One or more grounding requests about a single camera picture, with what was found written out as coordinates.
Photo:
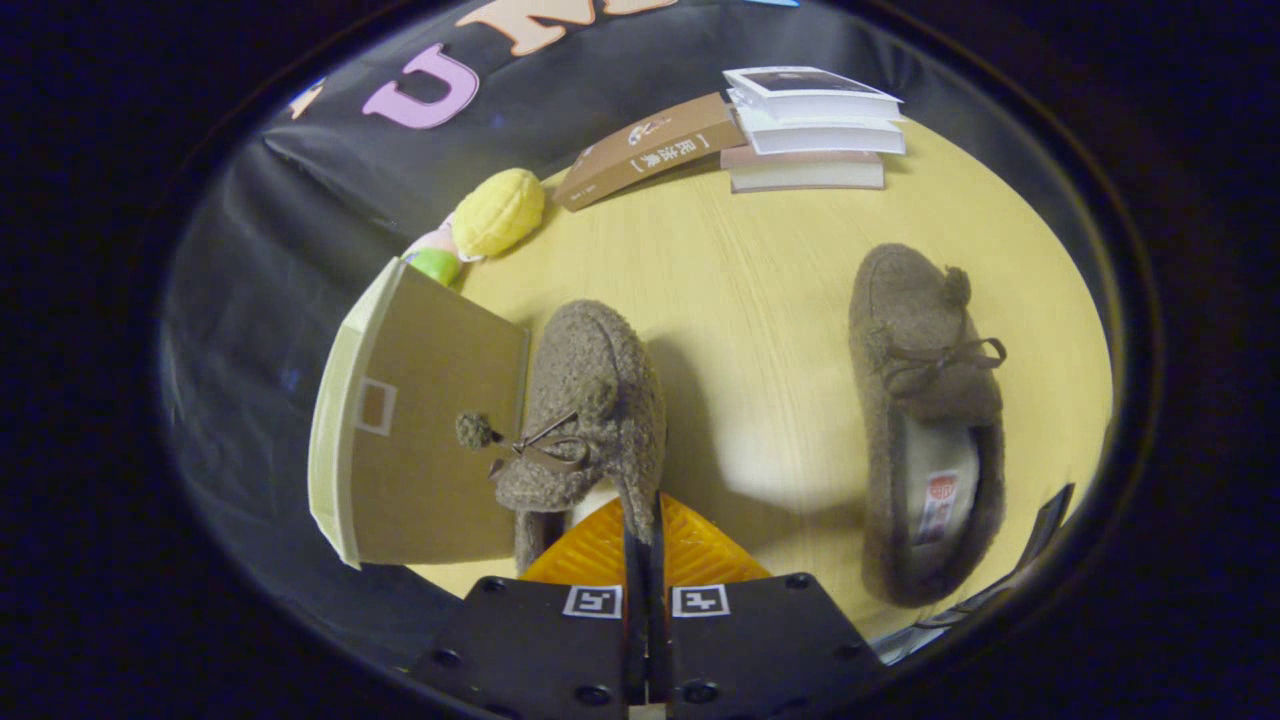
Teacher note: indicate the green round toy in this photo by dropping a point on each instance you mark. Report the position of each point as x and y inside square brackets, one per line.
[436, 265]

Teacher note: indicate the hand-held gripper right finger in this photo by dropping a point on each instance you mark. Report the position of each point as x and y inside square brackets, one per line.
[760, 650]

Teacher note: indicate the brown fuzzy shoe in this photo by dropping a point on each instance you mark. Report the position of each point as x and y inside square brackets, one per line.
[900, 300]
[590, 370]

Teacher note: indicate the beige cardboard storage box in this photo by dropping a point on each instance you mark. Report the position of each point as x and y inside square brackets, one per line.
[430, 450]

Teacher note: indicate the brown cover book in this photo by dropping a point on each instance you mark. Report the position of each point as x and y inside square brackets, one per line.
[650, 150]

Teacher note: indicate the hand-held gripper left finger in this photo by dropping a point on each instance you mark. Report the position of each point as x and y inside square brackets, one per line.
[540, 650]

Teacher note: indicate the yellow plush toy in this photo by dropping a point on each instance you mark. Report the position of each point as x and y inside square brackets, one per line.
[498, 212]

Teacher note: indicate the dark cover white book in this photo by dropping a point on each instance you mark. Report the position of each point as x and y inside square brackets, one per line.
[800, 90]

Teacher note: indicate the black backdrop cloth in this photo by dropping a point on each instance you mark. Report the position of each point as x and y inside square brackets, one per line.
[250, 300]

